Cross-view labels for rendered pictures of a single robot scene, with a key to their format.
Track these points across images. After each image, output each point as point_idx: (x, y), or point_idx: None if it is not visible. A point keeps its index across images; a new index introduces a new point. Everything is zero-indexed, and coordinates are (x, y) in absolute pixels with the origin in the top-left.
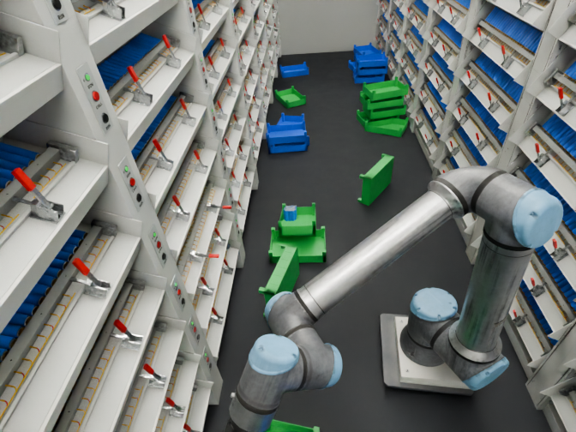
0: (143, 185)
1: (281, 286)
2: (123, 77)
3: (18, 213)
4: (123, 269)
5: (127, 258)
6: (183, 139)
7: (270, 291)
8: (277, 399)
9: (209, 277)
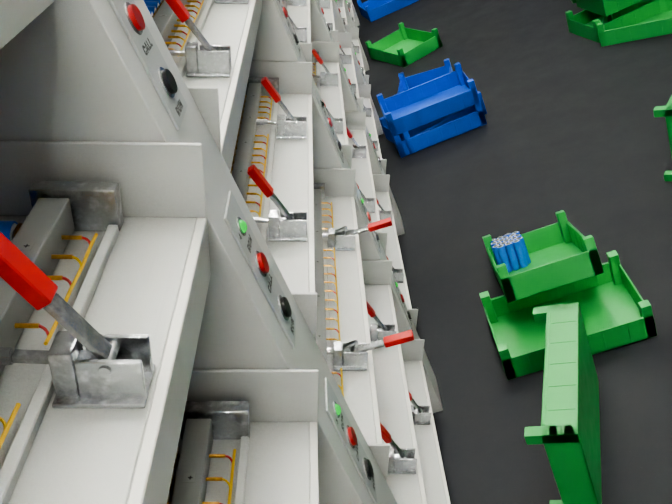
0: (170, 58)
1: (582, 412)
2: None
3: None
4: (182, 307)
5: (182, 276)
6: (234, 24)
7: (559, 429)
8: None
9: (387, 426)
